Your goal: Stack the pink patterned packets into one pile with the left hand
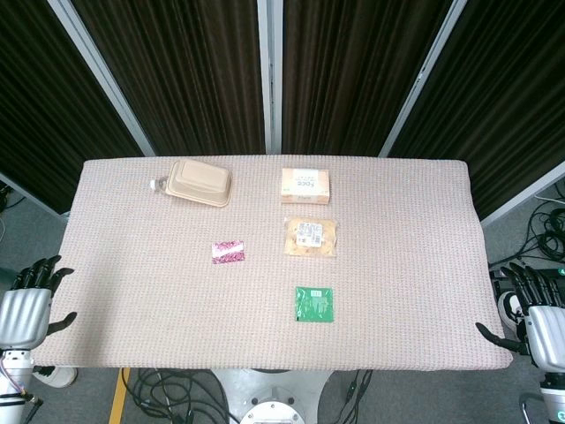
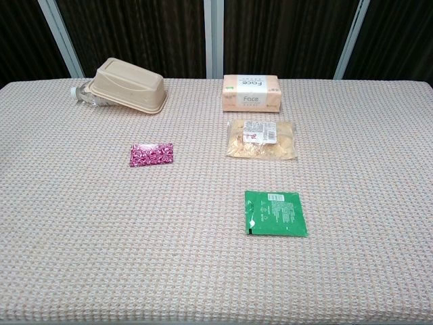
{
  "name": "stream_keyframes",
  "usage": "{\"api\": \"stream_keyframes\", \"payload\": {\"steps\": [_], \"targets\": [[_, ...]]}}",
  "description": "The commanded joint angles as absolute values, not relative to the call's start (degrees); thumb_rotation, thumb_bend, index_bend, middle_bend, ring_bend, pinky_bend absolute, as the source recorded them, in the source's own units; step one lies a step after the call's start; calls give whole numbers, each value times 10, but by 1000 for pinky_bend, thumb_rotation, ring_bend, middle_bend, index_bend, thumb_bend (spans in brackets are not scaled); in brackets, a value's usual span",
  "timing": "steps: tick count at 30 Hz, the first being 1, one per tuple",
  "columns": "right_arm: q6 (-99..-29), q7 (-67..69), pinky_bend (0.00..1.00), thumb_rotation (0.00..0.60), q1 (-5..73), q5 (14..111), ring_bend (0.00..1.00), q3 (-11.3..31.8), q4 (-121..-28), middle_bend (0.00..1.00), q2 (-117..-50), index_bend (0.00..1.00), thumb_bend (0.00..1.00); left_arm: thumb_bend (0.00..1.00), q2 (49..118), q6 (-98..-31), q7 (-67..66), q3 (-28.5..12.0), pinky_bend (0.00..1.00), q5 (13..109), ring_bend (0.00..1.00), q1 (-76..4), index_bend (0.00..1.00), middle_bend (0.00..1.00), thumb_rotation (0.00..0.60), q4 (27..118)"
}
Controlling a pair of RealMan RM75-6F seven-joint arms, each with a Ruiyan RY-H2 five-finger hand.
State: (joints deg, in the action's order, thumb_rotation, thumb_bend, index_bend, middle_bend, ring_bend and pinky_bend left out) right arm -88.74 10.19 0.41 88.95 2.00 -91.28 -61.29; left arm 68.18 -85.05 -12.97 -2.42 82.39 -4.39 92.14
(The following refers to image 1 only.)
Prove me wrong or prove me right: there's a pink patterned packet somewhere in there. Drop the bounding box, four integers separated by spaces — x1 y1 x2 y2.
210 239 246 266

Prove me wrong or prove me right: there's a white sneaker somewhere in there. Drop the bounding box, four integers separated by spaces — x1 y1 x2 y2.
497 291 529 332
33 365 79 389

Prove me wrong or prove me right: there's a dark brown curtain panel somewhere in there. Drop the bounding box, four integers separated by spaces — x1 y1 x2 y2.
281 0 456 155
0 0 145 213
388 0 565 220
70 0 266 156

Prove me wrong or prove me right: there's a beige food container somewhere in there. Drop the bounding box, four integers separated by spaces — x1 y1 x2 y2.
165 159 234 208

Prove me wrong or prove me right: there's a black device with indicator lights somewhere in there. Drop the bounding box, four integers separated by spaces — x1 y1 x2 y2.
489 264 565 306

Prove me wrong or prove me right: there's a black floor cable bundle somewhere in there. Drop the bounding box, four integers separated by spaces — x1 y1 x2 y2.
121 368 230 424
0 183 26 213
489 183 565 269

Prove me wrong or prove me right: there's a silver partition post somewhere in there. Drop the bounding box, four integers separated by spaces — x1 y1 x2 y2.
378 0 468 158
257 0 283 155
47 0 156 156

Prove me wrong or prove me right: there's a yellow floor tape strip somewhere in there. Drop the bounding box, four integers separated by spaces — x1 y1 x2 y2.
108 368 132 424

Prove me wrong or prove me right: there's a silver partition rail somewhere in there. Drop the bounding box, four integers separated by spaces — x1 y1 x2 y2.
0 170 70 222
479 161 565 229

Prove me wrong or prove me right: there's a black cable with connector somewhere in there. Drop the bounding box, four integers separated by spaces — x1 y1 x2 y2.
339 369 374 424

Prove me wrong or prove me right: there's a clear snack bag with label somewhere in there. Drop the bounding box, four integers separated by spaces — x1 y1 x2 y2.
283 216 340 258

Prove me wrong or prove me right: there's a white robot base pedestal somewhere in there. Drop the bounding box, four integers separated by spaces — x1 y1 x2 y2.
211 368 336 424

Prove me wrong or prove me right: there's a green sachet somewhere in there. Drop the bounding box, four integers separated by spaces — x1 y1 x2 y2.
293 285 335 323

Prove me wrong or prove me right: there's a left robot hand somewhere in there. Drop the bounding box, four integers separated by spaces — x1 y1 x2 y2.
0 254 79 350

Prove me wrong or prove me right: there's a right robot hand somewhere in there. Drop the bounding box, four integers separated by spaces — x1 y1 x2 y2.
475 262 565 375

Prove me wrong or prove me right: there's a pink woven tablecloth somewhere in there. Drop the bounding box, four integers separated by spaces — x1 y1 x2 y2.
33 156 516 371

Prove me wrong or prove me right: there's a cream snack box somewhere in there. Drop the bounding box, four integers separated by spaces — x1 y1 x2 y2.
281 167 331 206

